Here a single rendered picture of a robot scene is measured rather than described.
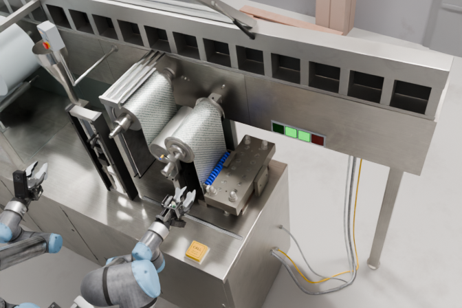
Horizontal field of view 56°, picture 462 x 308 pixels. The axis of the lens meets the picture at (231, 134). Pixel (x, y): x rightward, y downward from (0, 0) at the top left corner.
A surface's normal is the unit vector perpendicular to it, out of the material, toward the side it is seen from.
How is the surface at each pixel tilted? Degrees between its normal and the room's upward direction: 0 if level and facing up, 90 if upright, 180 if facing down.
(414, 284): 0
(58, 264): 0
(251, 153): 0
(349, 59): 90
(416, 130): 90
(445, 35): 90
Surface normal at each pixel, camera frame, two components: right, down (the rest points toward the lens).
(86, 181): -0.11, -0.69
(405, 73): -0.47, 0.67
